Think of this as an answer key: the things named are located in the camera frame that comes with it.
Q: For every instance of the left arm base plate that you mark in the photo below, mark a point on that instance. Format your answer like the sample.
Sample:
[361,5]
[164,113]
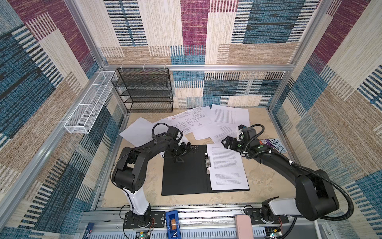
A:
[155,219]

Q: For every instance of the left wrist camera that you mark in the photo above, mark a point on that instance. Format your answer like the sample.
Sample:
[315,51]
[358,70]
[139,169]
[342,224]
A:
[172,132]

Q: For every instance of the red folder black inside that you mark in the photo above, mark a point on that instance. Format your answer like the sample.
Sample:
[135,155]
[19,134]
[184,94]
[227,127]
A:
[190,177]

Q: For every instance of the diagram drawing sheet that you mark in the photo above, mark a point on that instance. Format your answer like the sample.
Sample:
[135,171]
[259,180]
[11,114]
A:
[190,120]

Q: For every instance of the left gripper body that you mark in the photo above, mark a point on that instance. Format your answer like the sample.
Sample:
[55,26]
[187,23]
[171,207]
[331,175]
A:
[179,151]

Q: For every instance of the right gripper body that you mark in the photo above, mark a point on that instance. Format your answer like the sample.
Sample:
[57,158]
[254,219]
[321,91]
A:
[238,146]

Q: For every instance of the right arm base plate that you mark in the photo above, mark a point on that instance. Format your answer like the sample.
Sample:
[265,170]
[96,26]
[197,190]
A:
[262,217]

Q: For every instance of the black wire mesh shelf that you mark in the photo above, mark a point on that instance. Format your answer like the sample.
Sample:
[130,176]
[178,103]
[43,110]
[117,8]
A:
[144,89]

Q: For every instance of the text sheet under pile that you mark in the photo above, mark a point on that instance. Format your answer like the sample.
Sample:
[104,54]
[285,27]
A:
[216,132]

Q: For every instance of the white wire mesh tray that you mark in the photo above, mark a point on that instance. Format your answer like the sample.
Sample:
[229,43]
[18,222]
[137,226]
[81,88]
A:
[86,112]

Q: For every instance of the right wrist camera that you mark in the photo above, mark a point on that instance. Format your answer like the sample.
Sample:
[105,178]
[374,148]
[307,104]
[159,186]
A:
[246,133]

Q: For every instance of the blue box on rail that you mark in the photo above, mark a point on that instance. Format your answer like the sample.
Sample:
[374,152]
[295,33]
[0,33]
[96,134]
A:
[173,225]

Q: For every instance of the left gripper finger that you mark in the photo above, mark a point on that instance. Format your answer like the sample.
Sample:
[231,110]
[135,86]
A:
[178,159]
[189,147]

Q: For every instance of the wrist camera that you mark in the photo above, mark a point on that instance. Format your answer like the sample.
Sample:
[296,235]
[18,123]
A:
[246,133]
[172,132]

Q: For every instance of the blank white sheet front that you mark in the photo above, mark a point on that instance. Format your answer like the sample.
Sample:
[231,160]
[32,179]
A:
[163,127]

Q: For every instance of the pink phone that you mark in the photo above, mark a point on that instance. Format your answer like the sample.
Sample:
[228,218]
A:
[244,229]

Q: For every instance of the printed text sheet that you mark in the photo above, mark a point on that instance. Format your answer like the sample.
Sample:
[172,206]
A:
[226,169]

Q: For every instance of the colourful comic book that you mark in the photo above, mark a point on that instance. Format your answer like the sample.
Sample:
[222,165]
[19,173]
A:
[274,143]

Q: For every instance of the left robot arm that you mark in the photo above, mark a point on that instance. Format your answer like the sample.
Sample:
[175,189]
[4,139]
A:
[129,172]

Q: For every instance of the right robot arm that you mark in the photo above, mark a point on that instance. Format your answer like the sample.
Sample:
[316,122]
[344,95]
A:
[316,195]

